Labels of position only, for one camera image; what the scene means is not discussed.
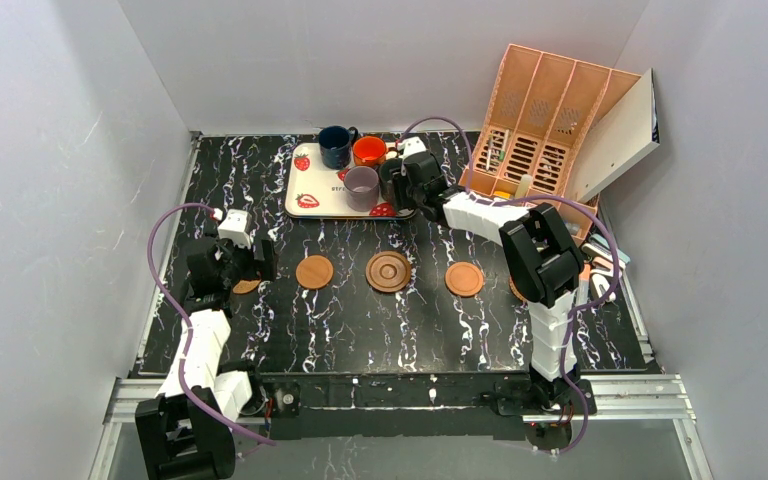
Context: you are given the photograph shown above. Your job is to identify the white stapler tool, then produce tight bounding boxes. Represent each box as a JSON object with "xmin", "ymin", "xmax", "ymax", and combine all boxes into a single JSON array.
[{"xmin": 589, "ymin": 270, "xmax": 617, "ymax": 303}]

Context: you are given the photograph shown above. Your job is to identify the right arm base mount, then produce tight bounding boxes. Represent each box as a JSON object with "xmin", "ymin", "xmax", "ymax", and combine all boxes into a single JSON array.
[{"xmin": 477, "ymin": 378, "xmax": 598, "ymax": 456}]

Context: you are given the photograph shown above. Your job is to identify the woven rattan coaster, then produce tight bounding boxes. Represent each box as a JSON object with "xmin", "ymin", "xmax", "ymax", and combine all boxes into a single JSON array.
[{"xmin": 508, "ymin": 277, "xmax": 526, "ymax": 303}]

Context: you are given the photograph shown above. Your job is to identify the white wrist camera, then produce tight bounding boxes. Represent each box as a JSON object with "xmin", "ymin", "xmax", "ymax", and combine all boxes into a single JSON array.
[
  {"xmin": 217, "ymin": 209, "xmax": 252, "ymax": 249},
  {"xmin": 396, "ymin": 137, "xmax": 427, "ymax": 159}
]

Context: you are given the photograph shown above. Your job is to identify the dark ringed wooden coaster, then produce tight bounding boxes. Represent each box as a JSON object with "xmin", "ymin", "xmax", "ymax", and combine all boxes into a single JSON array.
[{"xmin": 365, "ymin": 251, "xmax": 412, "ymax": 293}]

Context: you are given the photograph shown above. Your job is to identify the navy blue mug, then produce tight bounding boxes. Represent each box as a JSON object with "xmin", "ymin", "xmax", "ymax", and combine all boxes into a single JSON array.
[{"xmin": 318, "ymin": 125, "xmax": 360, "ymax": 170}]

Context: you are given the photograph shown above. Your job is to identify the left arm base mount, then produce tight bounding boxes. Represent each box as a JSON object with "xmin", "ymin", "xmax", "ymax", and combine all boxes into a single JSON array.
[{"xmin": 236, "ymin": 379, "xmax": 301, "ymax": 438}]

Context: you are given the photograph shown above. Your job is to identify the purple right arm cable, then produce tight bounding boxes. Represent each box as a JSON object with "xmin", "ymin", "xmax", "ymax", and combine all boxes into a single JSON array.
[{"xmin": 399, "ymin": 116, "xmax": 622, "ymax": 456}]

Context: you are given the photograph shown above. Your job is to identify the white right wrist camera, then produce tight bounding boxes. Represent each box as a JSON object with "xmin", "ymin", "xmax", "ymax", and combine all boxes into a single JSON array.
[{"xmin": 396, "ymin": 137, "xmax": 427, "ymax": 159}]

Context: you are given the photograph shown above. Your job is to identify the teal pink stationery stack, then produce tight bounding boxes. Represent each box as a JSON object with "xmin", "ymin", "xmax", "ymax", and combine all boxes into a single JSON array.
[{"xmin": 581, "ymin": 233, "xmax": 631, "ymax": 269}]

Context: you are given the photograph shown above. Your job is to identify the aluminium front rail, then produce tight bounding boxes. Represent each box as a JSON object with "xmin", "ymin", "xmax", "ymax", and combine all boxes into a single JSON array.
[{"xmin": 89, "ymin": 373, "xmax": 713, "ymax": 480}]

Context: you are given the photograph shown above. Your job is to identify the pink desk file organizer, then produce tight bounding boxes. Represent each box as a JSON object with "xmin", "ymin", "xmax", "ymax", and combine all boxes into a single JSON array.
[{"xmin": 458, "ymin": 43, "xmax": 642, "ymax": 230}]

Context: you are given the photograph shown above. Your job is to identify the dark green mug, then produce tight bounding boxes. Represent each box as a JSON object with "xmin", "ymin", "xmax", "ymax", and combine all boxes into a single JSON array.
[{"xmin": 378, "ymin": 157, "xmax": 402, "ymax": 206}]

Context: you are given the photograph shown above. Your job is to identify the lilac mug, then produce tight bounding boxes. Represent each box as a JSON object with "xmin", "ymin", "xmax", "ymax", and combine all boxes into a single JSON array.
[{"xmin": 343, "ymin": 166, "xmax": 380, "ymax": 212}]

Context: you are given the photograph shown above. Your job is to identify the orange mug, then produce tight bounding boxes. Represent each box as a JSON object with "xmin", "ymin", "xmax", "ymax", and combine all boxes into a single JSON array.
[{"xmin": 352, "ymin": 136, "xmax": 389, "ymax": 168}]

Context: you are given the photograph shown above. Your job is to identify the cork coaster far left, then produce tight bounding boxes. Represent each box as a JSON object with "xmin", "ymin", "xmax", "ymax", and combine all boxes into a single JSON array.
[{"xmin": 232, "ymin": 279, "xmax": 261, "ymax": 295}]

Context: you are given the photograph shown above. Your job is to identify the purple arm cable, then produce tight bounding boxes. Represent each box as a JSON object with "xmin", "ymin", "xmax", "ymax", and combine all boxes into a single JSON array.
[
  {"xmin": 399, "ymin": 116, "xmax": 622, "ymax": 456},
  {"xmin": 146, "ymin": 202, "xmax": 278, "ymax": 448}
]

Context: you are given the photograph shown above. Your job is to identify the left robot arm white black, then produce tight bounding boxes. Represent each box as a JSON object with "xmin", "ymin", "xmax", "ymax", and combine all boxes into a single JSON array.
[{"xmin": 135, "ymin": 235, "xmax": 277, "ymax": 479}]

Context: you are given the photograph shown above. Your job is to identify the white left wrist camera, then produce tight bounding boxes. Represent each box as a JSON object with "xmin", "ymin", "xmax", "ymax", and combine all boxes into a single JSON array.
[{"xmin": 217, "ymin": 209, "xmax": 252, "ymax": 249}]

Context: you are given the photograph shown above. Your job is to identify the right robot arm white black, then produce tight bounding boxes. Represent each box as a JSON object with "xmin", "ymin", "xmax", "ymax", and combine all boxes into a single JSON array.
[{"xmin": 378, "ymin": 150, "xmax": 584, "ymax": 382}]

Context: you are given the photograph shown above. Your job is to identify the smooth wooden coaster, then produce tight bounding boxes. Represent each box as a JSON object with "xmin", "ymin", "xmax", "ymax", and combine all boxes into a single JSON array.
[{"xmin": 295, "ymin": 255, "xmax": 334, "ymax": 290}]

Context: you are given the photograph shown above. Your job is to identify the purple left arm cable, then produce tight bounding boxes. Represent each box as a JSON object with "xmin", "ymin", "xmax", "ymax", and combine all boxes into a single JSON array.
[{"xmin": 146, "ymin": 202, "xmax": 278, "ymax": 448}]

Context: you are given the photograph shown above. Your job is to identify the orange round coaster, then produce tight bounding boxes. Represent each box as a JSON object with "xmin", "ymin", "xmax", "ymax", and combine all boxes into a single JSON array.
[{"xmin": 444, "ymin": 262, "xmax": 485, "ymax": 297}]

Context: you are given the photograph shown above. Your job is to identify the white binder folder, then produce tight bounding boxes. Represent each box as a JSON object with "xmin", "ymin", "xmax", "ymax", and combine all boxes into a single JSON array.
[{"xmin": 564, "ymin": 69, "xmax": 660, "ymax": 203}]

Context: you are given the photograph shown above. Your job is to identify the white strawberry tray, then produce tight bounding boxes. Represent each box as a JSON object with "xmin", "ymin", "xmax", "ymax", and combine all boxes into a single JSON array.
[{"xmin": 284, "ymin": 142, "xmax": 415, "ymax": 220}]

